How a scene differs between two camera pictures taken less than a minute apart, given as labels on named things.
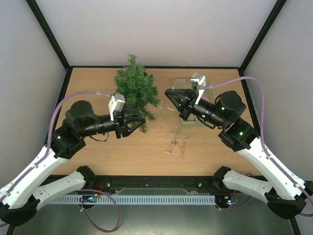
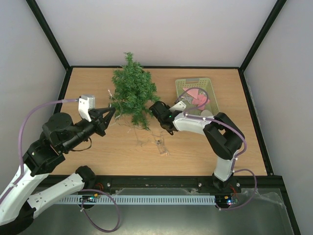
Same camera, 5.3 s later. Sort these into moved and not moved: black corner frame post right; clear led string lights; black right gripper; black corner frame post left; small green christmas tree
Moved: black right gripper; clear led string lights
Not moved: black corner frame post right; small green christmas tree; black corner frame post left
